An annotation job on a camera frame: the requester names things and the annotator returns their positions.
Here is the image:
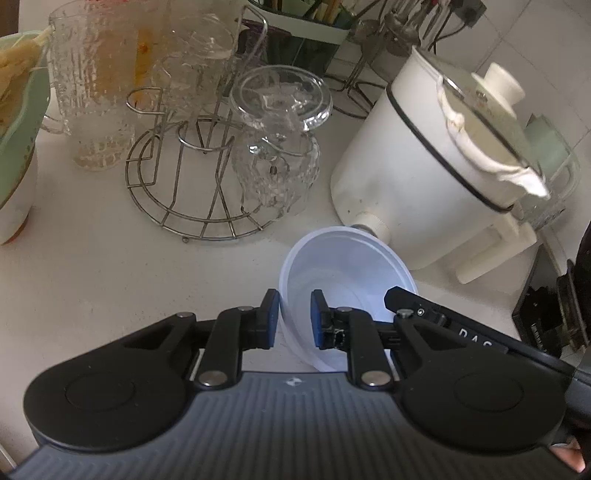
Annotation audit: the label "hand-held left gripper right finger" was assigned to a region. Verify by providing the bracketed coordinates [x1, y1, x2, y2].
[310, 289, 467, 391]

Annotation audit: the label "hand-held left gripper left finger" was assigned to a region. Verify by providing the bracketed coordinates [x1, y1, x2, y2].
[122, 289, 281, 391]

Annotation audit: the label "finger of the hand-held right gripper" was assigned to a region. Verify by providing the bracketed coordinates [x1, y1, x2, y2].
[385, 286, 451, 326]

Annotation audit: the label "translucent plastic bowl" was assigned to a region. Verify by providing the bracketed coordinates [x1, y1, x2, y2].
[278, 225, 419, 374]

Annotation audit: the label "person's right hand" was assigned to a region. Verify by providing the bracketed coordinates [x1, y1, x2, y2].
[551, 438, 588, 474]

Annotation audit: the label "white electric cooking pot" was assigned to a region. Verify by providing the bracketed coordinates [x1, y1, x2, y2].
[330, 46, 539, 284]

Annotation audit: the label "textured clear glass cup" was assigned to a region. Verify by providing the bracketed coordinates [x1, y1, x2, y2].
[229, 66, 333, 219]

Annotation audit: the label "white cloth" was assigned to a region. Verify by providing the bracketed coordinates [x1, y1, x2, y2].
[436, 78, 551, 200]

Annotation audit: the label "pale green kettle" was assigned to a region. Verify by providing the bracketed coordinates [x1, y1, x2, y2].
[517, 113, 581, 232]

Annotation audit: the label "glass lid with white knob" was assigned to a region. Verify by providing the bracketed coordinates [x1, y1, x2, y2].
[436, 62, 546, 174]

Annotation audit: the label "white chopstick holder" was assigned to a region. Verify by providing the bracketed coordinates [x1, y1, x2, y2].
[242, 0, 352, 79]

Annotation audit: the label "textured glass pitcher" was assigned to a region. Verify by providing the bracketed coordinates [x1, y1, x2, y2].
[42, 0, 162, 172]

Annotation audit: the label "row of hanging utensils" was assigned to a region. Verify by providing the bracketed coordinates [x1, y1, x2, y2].
[351, 0, 444, 61]

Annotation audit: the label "white bowl with brown base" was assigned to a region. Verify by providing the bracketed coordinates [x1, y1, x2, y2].
[0, 138, 38, 245]

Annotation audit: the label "green bowl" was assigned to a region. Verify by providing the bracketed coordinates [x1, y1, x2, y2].
[0, 30, 52, 158]

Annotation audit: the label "dry noodles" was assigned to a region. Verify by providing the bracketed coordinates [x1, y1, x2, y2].
[0, 28, 54, 134]

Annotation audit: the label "wire cup rack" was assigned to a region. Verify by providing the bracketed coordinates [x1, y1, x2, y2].
[124, 85, 280, 243]

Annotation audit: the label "black wall outlet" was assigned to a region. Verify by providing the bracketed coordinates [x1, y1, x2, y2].
[455, 0, 488, 26]

